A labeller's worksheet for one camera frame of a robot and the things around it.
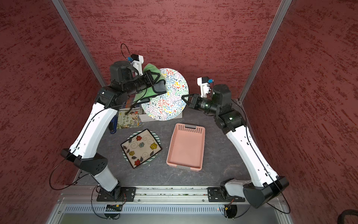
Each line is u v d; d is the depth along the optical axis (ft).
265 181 1.23
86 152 1.38
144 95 2.11
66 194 2.49
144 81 1.83
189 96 1.96
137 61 1.82
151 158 2.80
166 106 2.09
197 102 1.78
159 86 2.04
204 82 1.81
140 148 2.96
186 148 2.94
